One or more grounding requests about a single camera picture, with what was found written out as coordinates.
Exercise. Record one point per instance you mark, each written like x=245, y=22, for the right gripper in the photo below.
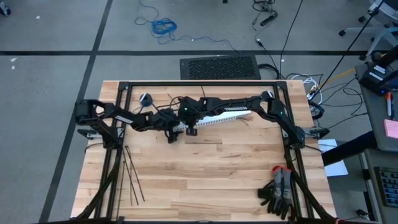
x=192, y=110

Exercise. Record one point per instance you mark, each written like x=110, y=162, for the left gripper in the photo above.
x=166, y=119

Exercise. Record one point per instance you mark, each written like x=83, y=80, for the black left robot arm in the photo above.
x=109, y=113

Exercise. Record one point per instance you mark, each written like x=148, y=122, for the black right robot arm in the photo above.
x=273, y=109

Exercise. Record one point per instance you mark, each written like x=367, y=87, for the black perforated floor mat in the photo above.
x=217, y=67

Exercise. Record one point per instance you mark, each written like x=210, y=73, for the black power strip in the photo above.
x=269, y=19

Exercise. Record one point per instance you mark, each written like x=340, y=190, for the white paper sheet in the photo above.
x=337, y=169

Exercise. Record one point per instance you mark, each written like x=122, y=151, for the black desk leg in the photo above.
x=348, y=147

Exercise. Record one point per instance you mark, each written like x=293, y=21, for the grey side desk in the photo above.
x=376, y=124

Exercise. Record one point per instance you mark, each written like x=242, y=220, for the black label printer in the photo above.
x=373, y=79

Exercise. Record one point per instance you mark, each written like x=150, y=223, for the orange capped marker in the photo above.
x=388, y=105

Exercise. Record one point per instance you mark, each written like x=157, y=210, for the pink sticky notes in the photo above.
x=391, y=129

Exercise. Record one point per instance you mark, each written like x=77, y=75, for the black keyboard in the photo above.
x=388, y=186

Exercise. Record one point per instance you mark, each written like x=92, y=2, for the grey office chair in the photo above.
x=388, y=12

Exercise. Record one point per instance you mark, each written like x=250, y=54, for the black aluminium table frame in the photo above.
x=202, y=83

